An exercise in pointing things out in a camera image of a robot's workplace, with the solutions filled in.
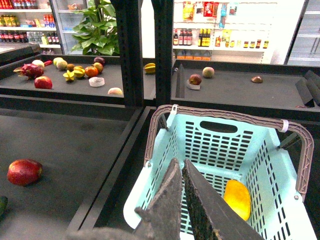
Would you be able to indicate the black upper produce tray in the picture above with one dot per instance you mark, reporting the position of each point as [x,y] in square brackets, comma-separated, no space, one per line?
[231,89]

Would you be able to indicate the light blue plastic basket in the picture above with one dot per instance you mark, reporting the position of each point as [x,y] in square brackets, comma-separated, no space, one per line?
[223,150]

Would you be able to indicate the orange tomato fruit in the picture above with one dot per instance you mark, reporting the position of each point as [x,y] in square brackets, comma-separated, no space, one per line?
[91,71]

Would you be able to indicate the brown basket handle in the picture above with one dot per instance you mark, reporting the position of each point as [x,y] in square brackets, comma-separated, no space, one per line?
[307,141]

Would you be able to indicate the brown halved fruit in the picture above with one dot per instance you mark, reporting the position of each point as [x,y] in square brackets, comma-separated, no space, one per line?
[257,79]

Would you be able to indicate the pink dragon fruit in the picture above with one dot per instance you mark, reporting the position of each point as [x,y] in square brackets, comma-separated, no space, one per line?
[30,70]

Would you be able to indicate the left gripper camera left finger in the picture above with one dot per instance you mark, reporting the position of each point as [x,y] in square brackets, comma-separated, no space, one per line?
[161,220]

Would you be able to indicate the pale peach fruit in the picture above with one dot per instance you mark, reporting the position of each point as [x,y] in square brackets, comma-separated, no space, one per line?
[208,72]

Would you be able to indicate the green potted plant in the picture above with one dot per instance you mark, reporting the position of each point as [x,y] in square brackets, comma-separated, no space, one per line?
[97,32]

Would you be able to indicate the black shelf post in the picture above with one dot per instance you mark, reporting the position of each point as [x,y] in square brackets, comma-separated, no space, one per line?
[128,22]

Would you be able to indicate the red apple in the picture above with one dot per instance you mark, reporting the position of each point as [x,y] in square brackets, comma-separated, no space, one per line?
[43,82]
[195,79]

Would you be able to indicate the white tape roll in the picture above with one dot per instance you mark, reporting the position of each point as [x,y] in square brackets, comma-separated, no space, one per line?
[96,81]

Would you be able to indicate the red mango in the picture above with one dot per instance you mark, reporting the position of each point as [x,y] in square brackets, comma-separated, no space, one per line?
[23,172]

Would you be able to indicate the yellow mango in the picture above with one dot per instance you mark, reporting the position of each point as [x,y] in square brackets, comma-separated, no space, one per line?
[237,196]

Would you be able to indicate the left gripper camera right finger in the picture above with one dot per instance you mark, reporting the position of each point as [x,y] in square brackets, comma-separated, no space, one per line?
[210,216]

